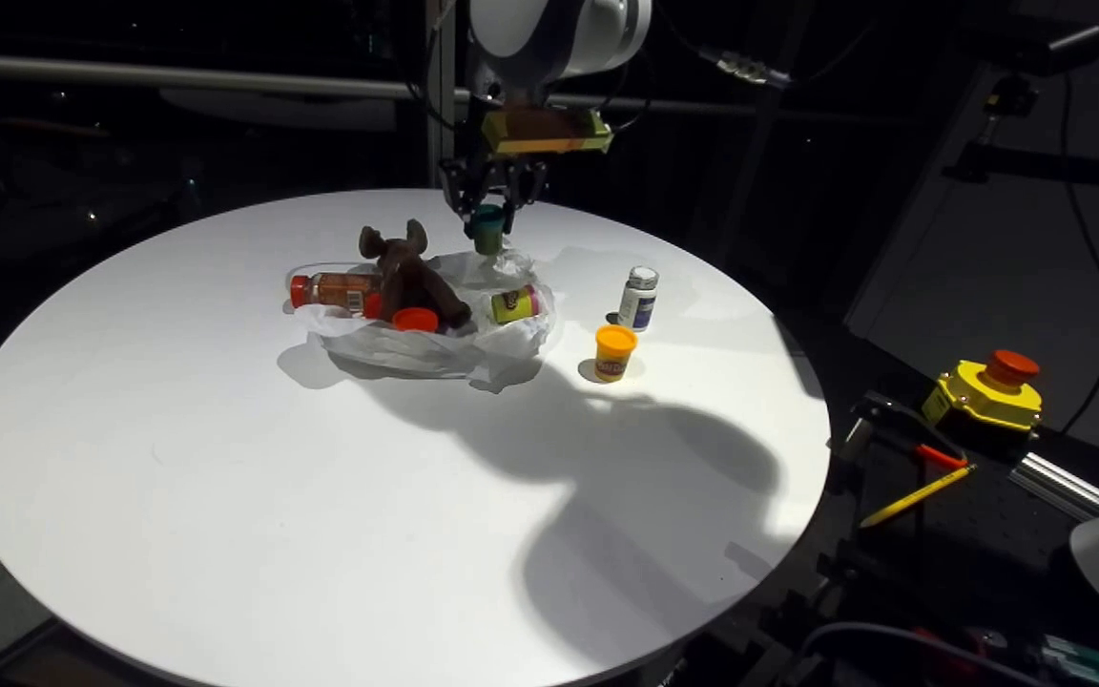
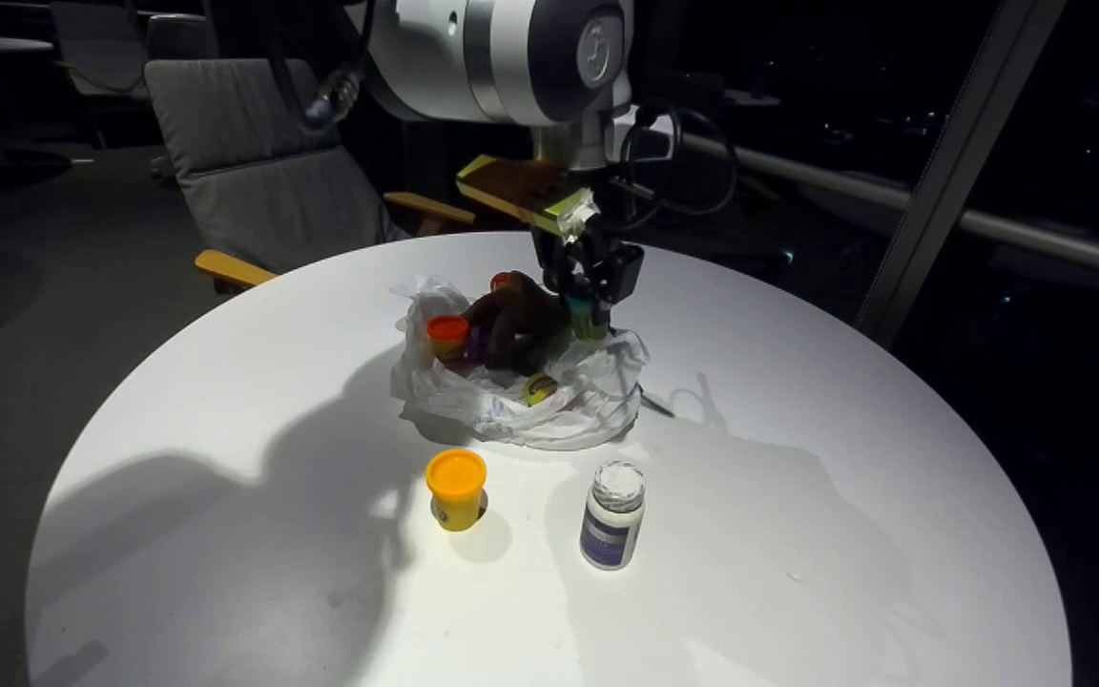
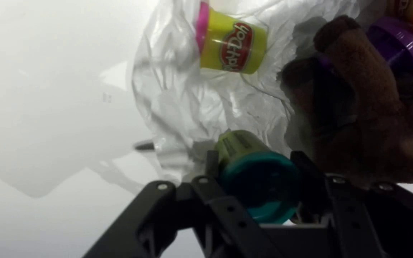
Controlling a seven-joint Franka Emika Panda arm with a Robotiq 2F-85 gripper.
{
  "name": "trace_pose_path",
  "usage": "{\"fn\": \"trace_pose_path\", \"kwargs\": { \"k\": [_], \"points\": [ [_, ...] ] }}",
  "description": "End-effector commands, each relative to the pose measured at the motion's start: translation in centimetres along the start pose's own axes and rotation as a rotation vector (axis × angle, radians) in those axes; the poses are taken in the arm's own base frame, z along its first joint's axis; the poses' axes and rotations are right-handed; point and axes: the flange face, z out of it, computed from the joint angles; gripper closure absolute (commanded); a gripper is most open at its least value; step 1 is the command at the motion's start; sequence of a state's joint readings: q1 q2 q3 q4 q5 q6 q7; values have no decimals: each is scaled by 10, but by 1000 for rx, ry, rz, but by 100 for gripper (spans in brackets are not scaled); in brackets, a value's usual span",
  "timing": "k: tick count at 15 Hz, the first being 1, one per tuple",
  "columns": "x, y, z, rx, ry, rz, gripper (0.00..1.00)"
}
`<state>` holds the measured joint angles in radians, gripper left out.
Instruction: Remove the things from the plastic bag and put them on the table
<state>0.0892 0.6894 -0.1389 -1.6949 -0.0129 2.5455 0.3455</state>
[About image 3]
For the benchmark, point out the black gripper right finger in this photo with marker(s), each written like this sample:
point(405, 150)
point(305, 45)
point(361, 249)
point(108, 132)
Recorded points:
point(359, 216)

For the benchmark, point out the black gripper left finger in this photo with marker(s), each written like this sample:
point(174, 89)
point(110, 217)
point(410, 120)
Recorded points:
point(202, 210)

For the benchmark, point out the teal lid Play-Doh can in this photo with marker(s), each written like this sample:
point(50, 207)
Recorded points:
point(259, 181)

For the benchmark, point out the brown plush moose toy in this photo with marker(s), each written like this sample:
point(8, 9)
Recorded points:
point(365, 115)

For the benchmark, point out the white translucent plastic bag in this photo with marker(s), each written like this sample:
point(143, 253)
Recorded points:
point(193, 95)

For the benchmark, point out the pink lid Play-Doh can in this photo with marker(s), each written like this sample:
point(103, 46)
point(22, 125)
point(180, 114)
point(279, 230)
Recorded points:
point(233, 41)

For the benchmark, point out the purple plastic jar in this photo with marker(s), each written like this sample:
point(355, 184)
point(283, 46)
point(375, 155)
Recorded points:
point(398, 44)

